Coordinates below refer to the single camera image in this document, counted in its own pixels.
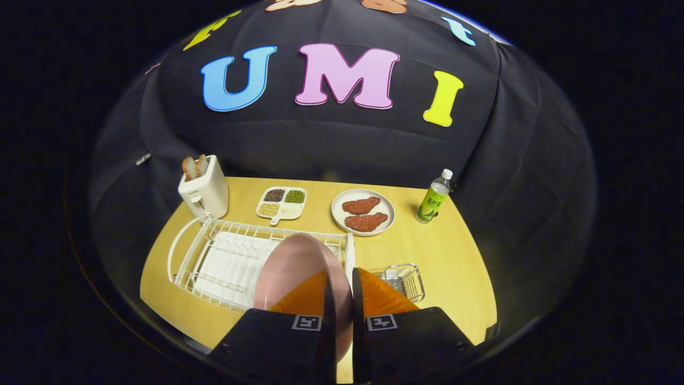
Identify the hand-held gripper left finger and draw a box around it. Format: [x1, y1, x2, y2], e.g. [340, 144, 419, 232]
[211, 270, 338, 384]

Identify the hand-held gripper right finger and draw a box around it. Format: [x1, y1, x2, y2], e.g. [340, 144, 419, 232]
[351, 267, 476, 384]

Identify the silver wire basket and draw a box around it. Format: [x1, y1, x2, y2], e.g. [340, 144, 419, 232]
[378, 263, 425, 303]

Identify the pink plate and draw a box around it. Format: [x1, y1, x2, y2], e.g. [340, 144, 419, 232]
[253, 233, 354, 364]

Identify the white wire dish rack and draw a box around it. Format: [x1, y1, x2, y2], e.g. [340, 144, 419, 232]
[167, 214, 356, 313]

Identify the white plate with meat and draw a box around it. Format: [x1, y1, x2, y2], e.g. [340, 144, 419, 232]
[331, 189, 395, 236]

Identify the sectioned white condiment dish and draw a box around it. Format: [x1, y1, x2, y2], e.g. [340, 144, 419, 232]
[256, 186, 307, 225]

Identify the brown meat piece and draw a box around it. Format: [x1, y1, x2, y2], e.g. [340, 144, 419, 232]
[342, 196, 382, 215]
[345, 212, 389, 233]

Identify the green label drink bottle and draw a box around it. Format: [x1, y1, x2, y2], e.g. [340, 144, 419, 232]
[416, 169, 454, 224]

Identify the white toaster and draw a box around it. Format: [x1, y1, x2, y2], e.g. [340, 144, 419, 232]
[178, 155, 229, 220]

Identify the black backdrop cloth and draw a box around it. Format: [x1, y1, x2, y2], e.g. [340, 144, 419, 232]
[88, 0, 597, 343]

